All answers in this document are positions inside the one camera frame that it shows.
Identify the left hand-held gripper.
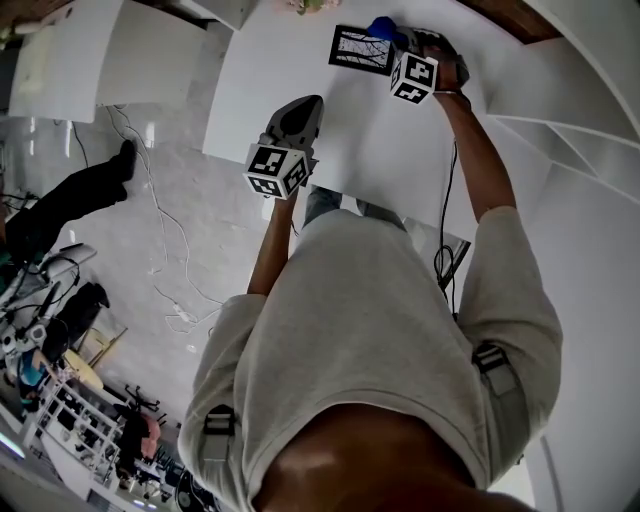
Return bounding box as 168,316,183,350
243,94,325,201

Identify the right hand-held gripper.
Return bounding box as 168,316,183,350
389,27,471,106

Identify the blue cloth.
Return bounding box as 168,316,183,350
367,16,409,44

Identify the black framed picture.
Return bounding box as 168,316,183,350
328,24,396,77

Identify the person's left forearm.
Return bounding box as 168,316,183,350
247,192,301,296

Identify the person's right forearm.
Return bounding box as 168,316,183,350
430,88,517,225

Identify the person's right hand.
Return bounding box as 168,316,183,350
423,44,461,93

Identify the white table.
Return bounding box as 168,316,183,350
201,0,496,244

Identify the person's left leg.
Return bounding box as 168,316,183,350
302,184,344,227

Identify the person's leg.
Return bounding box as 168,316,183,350
302,184,344,227
355,198,407,232

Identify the pink flower bouquet in vase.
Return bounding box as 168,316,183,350
272,0,344,16

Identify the person's right leg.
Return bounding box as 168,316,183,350
355,198,407,232

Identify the white shelf cabinet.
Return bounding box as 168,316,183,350
164,0,640,236

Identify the white side desk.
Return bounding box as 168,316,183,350
8,0,221,124

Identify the person's grey shirt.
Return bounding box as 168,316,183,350
177,204,565,512

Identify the yellow round stool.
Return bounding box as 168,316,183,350
63,324,127,392

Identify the person's neck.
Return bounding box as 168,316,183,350
252,402,541,512

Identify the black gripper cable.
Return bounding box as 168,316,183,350
432,139,459,321

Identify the white floor cable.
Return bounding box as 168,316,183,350
106,104,225,337

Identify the black floor cable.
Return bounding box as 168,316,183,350
68,122,92,170

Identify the grey harness strap with buckle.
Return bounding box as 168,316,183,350
472,342,524,397
202,403,236,464

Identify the white wire shelf rack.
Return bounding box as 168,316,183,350
23,379,127,487

